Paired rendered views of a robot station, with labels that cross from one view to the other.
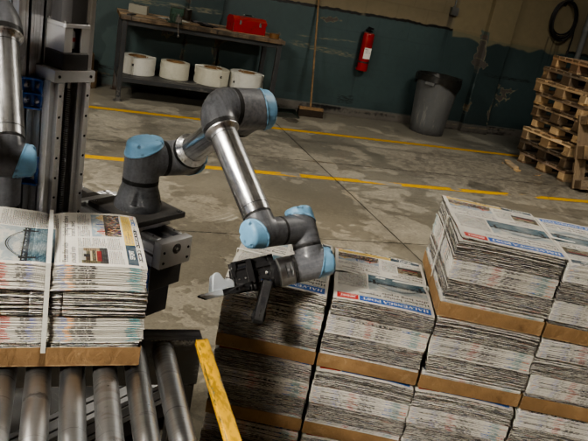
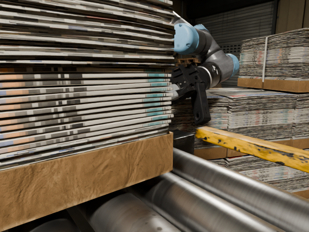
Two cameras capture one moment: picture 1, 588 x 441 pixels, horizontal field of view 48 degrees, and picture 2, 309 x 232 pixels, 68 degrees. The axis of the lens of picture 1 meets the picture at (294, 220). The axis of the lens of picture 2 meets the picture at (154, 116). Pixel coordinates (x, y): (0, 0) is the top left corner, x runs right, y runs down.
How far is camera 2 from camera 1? 1.23 m
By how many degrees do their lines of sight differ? 18
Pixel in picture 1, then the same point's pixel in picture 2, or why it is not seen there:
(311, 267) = (227, 66)
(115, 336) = (127, 118)
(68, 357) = (31, 194)
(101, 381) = (134, 224)
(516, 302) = not seen: outside the picture
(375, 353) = (264, 134)
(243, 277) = (183, 82)
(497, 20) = not seen: hidden behind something
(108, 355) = (123, 164)
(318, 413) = not seen: hidden behind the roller
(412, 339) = (283, 116)
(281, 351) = (202, 154)
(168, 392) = (263, 195)
